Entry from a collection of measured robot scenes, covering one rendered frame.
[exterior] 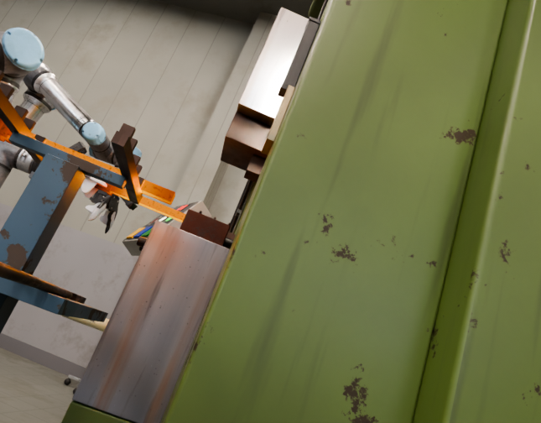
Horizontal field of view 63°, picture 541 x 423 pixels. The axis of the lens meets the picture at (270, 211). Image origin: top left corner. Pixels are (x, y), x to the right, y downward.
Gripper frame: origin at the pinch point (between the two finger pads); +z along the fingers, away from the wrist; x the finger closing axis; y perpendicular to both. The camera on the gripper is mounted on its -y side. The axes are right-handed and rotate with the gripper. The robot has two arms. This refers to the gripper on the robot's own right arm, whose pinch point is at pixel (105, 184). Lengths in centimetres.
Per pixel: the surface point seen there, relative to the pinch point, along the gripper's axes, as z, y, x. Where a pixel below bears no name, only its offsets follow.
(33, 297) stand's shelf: 20, 35, 73
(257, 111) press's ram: 34, -36, 13
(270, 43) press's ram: 29, -61, 13
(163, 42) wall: -122, -284, -353
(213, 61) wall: -54, -275, -334
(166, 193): 25, 8, 43
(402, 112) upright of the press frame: 66, -30, 49
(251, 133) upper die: 34.5, -30.9, 7.8
